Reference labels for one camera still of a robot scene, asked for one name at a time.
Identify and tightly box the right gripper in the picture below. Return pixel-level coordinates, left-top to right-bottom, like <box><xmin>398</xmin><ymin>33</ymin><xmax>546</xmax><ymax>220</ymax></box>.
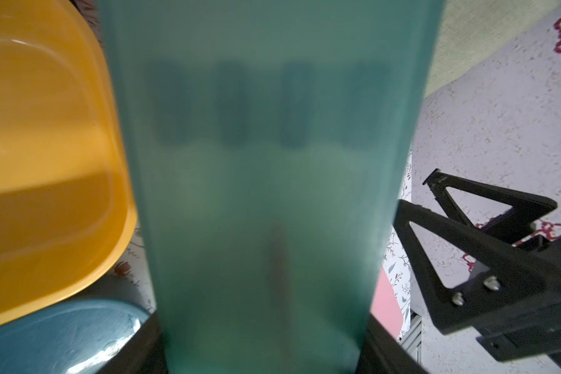
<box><xmin>408</xmin><ymin>168</ymin><xmax>561</xmax><ymax>368</ymax></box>

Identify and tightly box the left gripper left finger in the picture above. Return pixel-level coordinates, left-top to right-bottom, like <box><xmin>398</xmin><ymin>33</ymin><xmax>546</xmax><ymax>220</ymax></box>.
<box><xmin>98</xmin><ymin>312</ymin><xmax>168</xmax><ymax>374</ymax></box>

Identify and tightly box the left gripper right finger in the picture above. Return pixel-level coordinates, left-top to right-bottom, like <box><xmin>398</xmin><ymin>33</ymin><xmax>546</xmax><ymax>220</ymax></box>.
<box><xmin>355</xmin><ymin>315</ymin><xmax>428</xmax><ymax>374</ymax></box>

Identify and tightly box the pink pencil case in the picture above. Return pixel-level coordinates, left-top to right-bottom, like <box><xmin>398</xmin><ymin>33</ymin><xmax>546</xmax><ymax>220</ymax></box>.
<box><xmin>370</xmin><ymin>268</ymin><xmax>404</xmax><ymax>340</ymax></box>

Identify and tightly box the green pencil case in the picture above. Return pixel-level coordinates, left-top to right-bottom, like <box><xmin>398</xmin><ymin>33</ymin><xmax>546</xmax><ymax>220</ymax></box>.
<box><xmin>97</xmin><ymin>1</ymin><xmax>444</xmax><ymax>373</ymax></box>

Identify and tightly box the teal storage box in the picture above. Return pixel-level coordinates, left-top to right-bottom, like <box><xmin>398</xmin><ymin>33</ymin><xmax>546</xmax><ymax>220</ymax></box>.
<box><xmin>0</xmin><ymin>299</ymin><xmax>150</xmax><ymax>373</ymax></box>

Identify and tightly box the yellow storage box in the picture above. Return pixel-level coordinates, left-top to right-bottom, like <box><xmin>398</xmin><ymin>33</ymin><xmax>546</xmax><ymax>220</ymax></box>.
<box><xmin>0</xmin><ymin>1</ymin><xmax>137</xmax><ymax>326</ymax></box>

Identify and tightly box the floral table mat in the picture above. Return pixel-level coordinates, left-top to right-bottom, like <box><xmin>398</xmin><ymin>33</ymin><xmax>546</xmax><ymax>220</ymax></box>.
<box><xmin>382</xmin><ymin>149</ymin><xmax>413</xmax><ymax>338</ymax></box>

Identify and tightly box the green cushion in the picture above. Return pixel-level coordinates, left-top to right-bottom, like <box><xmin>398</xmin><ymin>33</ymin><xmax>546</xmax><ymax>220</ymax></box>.
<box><xmin>424</xmin><ymin>0</ymin><xmax>561</xmax><ymax>97</ymax></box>

